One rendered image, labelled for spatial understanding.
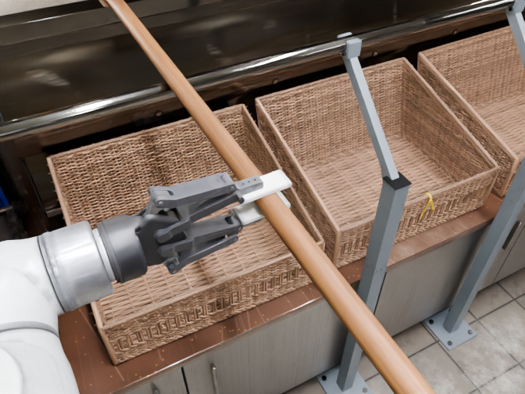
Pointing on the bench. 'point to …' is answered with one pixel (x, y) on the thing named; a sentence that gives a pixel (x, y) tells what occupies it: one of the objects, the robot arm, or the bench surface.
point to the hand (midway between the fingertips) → (262, 197)
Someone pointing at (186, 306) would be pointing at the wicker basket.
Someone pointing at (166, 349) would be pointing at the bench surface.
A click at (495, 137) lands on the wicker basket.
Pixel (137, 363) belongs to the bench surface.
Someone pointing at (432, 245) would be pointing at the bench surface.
